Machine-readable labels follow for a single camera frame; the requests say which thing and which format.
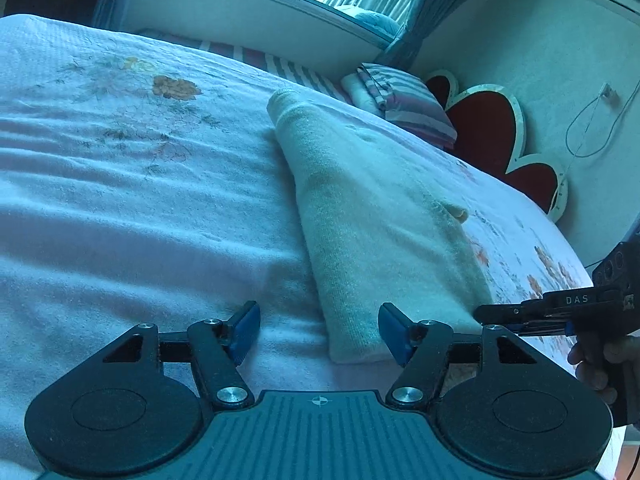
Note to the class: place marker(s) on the white pillow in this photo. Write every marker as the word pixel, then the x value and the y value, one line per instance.
pixel 362 92

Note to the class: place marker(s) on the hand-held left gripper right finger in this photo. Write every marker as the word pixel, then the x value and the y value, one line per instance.
pixel 392 332

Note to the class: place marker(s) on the white towel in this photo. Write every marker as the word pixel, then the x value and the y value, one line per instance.
pixel 380 210

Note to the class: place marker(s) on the heart-shaped red headboard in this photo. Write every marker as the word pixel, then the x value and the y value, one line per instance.
pixel 492 130

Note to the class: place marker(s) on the striped folded pillow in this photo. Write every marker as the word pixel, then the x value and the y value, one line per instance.
pixel 410 105

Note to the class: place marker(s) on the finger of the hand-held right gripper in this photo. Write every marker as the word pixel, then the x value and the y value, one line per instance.
pixel 505 314

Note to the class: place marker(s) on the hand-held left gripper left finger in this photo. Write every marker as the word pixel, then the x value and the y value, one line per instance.
pixel 248 327

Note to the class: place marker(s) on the white wall socket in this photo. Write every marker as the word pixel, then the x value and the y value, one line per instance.
pixel 608 92

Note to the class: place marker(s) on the floral bed blanket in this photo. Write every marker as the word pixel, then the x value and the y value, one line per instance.
pixel 125 200

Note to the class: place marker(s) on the person's right hand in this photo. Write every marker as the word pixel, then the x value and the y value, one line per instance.
pixel 592 365

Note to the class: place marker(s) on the striped bed sheet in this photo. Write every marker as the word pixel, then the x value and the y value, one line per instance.
pixel 300 72

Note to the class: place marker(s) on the bundled cloth on windowsill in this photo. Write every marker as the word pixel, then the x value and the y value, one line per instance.
pixel 372 19

